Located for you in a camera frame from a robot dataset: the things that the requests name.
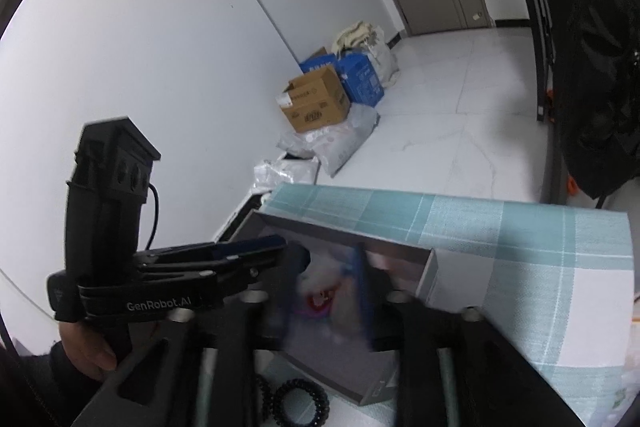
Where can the clear plastic packaging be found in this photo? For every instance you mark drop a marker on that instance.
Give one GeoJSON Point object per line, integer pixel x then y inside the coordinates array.
{"type": "Point", "coordinates": [340, 142]}
{"type": "Point", "coordinates": [285, 174]}

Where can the red figure charm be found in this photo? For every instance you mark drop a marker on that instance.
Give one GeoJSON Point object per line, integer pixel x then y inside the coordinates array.
{"type": "Point", "coordinates": [320, 299]}

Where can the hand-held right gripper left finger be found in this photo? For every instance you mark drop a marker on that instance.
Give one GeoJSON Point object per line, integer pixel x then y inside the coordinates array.
{"type": "Point", "coordinates": [292, 292]}

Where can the blue cardboard box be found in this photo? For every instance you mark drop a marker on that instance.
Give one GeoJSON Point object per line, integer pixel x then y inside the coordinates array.
{"type": "Point", "coordinates": [362, 79]}

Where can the grey cardboard box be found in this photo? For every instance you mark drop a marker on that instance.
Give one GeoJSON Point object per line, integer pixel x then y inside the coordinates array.
{"type": "Point", "coordinates": [340, 367]}

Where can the person's left hand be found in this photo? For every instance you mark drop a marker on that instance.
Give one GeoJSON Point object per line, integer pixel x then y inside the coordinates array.
{"type": "Point", "coordinates": [90, 347]}

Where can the beige cloth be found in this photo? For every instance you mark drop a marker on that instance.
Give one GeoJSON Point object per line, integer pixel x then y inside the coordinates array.
{"type": "Point", "coordinates": [352, 34]}

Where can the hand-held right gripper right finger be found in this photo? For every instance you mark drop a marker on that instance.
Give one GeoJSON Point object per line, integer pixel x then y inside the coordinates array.
{"type": "Point", "coordinates": [364, 297]}

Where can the person's left forearm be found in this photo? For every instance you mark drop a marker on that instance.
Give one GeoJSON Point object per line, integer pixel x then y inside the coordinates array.
{"type": "Point", "coordinates": [45, 392]}

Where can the black clothes rack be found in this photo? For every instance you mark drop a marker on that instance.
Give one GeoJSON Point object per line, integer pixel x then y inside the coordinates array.
{"type": "Point", "coordinates": [541, 82]}

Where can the white plastic bag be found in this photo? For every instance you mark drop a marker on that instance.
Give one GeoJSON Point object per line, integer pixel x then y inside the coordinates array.
{"type": "Point", "coordinates": [387, 62]}

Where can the brown cardboard box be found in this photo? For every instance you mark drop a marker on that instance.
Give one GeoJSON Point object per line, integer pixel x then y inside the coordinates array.
{"type": "Point", "coordinates": [317, 104]}

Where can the teal checked tablecloth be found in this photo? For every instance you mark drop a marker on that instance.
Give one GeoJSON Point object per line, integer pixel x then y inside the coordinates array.
{"type": "Point", "coordinates": [500, 257]}

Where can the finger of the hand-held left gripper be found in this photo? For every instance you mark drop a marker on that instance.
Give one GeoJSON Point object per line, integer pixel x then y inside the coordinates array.
{"type": "Point", "coordinates": [240, 247]}
{"type": "Point", "coordinates": [210, 269]}

